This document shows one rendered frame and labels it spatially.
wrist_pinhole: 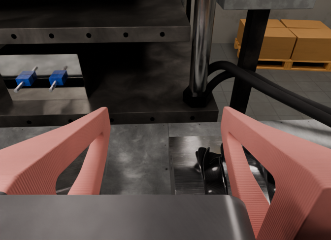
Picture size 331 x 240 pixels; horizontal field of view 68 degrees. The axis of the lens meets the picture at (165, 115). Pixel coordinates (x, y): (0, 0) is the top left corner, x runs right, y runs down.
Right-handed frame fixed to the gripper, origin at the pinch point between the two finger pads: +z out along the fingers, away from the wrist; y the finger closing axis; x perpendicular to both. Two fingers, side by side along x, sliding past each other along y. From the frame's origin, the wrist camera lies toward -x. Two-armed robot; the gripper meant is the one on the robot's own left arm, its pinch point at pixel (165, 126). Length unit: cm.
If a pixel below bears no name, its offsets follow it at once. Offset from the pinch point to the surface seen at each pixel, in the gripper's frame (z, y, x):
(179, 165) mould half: 21.2, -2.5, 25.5
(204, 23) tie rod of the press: 61, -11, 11
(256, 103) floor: 181, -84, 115
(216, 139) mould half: 37, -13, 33
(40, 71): 66, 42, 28
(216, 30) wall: 334, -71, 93
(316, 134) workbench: 45, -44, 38
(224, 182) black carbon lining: 17.7, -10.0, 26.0
